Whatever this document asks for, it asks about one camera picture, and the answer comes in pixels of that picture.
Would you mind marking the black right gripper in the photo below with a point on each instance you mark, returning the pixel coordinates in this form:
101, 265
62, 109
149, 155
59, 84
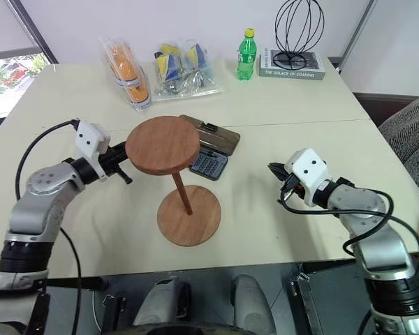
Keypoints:
291, 185

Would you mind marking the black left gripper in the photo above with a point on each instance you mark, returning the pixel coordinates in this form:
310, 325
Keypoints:
110, 164

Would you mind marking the round wooden stand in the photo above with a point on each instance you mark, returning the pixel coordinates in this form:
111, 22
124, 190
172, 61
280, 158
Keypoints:
162, 144

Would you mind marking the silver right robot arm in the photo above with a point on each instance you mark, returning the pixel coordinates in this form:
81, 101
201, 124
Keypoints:
380, 240

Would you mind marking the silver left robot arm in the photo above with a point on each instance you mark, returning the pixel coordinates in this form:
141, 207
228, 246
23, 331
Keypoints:
38, 206

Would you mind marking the clear bag of orange items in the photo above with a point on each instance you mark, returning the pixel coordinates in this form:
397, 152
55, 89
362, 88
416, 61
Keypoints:
125, 66

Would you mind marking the clear bag, blue yellow items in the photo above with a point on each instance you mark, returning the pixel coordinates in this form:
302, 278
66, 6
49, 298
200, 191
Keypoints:
181, 70

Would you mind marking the grey hardcover book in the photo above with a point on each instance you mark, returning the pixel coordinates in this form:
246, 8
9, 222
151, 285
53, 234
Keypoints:
310, 70

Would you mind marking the green plastic soda bottle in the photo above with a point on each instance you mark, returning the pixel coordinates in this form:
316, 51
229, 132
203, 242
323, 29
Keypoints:
246, 59

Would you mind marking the dark grey rounded shape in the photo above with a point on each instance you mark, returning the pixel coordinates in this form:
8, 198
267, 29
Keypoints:
253, 300
160, 300

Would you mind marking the black bar under table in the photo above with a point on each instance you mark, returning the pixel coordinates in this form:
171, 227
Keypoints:
87, 283

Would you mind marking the person's grey patterned garment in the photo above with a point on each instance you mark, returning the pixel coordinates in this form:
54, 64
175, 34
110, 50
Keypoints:
412, 139

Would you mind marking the grey metal pole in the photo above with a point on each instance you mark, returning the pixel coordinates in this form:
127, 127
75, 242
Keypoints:
358, 33

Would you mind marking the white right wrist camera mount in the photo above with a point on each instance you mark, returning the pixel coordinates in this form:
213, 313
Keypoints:
309, 171

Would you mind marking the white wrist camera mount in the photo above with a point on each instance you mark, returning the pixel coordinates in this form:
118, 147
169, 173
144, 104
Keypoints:
309, 171
89, 137

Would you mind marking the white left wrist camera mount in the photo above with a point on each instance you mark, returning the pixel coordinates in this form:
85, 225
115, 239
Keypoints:
89, 137

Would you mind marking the dark window frame post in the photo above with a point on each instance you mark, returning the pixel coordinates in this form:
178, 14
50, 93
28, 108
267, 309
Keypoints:
35, 31

